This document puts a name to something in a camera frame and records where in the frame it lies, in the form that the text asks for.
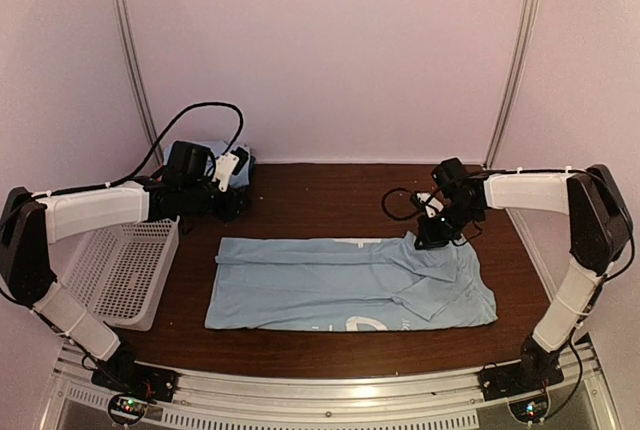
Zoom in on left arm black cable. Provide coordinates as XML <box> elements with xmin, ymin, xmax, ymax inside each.
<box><xmin>29</xmin><ymin>101</ymin><xmax>247</xmax><ymax>201</ymax></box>

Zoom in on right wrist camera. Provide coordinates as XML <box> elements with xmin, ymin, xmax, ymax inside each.
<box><xmin>411</xmin><ymin>192</ymin><xmax>444</xmax><ymax>218</ymax></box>

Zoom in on aluminium corner post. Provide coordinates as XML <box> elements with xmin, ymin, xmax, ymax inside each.
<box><xmin>112</xmin><ymin>0</ymin><xmax>158</xmax><ymax>146</ymax></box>
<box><xmin>483</xmin><ymin>0</ymin><xmax>540</xmax><ymax>169</ymax></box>

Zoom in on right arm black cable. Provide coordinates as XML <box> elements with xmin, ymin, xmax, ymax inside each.
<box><xmin>382</xmin><ymin>187</ymin><xmax>426</xmax><ymax>223</ymax></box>

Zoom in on blue printed garment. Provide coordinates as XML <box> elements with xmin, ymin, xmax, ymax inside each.
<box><xmin>204</xmin><ymin>232</ymin><xmax>498</xmax><ymax>333</ymax></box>

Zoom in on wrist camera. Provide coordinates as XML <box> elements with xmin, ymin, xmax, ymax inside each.
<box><xmin>213</xmin><ymin>148</ymin><xmax>249</xmax><ymax>192</ymax></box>
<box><xmin>411</xmin><ymin>192</ymin><xmax>444</xmax><ymax>218</ymax></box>

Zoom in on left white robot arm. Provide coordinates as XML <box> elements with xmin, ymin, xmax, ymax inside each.
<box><xmin>1</xmin><ymin>141</ymin><xmax>252</xmax><ymax>394</ymax></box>

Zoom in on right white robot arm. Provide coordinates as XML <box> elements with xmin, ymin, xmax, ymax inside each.
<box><xmin>415</xmin><ymin>158</ymin><xmax>637</xmax><ymax>392</ymax></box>

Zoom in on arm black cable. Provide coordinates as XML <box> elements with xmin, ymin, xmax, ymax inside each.
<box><xmin>382</xmin><ymin>187</ymin><xmax>426</xmax><ymax>223</ymax></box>
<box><xmin>29</xmin><ymin>101</ymin><xmax>247</xmax><ymax>201</ymax></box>

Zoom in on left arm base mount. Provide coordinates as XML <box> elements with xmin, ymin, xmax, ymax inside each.
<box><xmin>91</xmin><ymin>344</ymin><xmax>178</xmax><ymax>403</ymax></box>

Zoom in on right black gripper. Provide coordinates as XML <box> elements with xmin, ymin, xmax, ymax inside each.
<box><xmin>415</xmin><ymin>201</ymin><xmax>481</xmax><ymax>251</ymax></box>

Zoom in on left aluminium corner post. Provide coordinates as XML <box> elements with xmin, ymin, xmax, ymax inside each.
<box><xmin>112</xmin><ymin>0</ymin><xmax>158</xmax><ymax>146</ymax></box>

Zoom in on white plastic laundry basket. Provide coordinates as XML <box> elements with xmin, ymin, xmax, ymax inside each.
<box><xmin>61</xmin><ymin>219</ymin><xmax>179</xmax><ymax>331</ymax></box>

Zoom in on light blue shirt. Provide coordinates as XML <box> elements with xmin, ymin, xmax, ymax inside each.
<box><xmin>195</xmin><ymin>140</ymin><xmax>256</xmax><ymax>188</ymax></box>

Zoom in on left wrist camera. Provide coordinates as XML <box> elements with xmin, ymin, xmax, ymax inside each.
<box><xmin>213</xmin><ymin>148</ymin><xmax>249</xmax><ymax>192</ymax></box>

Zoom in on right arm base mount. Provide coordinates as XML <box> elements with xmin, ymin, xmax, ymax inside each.
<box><xmin>477</xmin><ymin>335</ymin><xmax>567</xmax><ymax>401</ymax></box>

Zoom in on right aluminium corner post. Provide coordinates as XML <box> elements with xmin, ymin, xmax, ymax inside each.
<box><xmin>483</xmin><ymin>0</ymin><xmax>540</xmax><ymax>169</ymax></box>

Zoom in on aluminium front rail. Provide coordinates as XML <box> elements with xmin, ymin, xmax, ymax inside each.
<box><xmin>35</xmin><ymin>343</ymin><xmax>622</xmax><ymax>429</ymax></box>

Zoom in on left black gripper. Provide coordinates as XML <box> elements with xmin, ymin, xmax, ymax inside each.
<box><xmin>182</xmin><ymin>179</ymin><xmax>252</xmax><ymax>224</ymax></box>

